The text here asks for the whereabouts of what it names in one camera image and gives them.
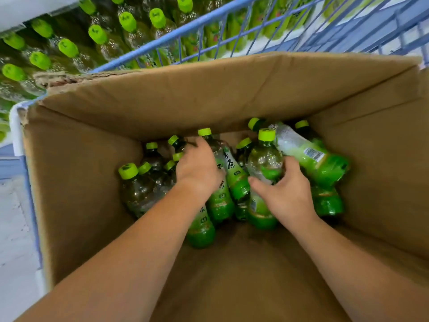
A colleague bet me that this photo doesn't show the pile of green drink bottles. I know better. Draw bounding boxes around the pile of green drink bottles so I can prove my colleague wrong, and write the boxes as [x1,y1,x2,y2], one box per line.
[118,117,351,232]

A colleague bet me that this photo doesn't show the large brown cardboard box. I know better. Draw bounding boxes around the large brown cardboard box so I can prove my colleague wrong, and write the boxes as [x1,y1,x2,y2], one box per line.
[20,52,429,322]

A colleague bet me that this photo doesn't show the white store shelf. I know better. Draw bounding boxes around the white store shelf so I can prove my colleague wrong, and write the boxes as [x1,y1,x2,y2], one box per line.
[0,0,113,33]

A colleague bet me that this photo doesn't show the person's left hand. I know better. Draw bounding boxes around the person's left hand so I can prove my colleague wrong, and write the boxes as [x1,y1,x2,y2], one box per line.
[176,137,226,202]

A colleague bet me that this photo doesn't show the green tea bottle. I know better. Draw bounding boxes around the green tea bottle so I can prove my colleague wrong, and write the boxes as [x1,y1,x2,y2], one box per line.
[172,152,217,249]
[246,128,286,231]

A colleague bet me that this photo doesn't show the blue wire cart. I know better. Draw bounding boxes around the blue wire cart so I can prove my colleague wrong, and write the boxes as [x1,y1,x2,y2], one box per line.
[10,0,429,269]

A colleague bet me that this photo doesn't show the person's right hand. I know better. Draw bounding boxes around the person's right hand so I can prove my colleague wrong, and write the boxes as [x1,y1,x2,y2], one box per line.
[248,156,320,232]

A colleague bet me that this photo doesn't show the person's left forearm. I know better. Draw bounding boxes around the person's left forearm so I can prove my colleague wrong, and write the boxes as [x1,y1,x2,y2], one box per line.
[15,182,215,322]

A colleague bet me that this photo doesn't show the person's right forearm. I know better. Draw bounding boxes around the person's right forearm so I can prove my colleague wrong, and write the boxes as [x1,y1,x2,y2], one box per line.
[291,214,429,322]

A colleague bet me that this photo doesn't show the shelf rows of green-capped bottles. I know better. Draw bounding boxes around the shelf rows of green-capped bottles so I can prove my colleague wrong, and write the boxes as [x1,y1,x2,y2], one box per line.
[0,0,369,142]

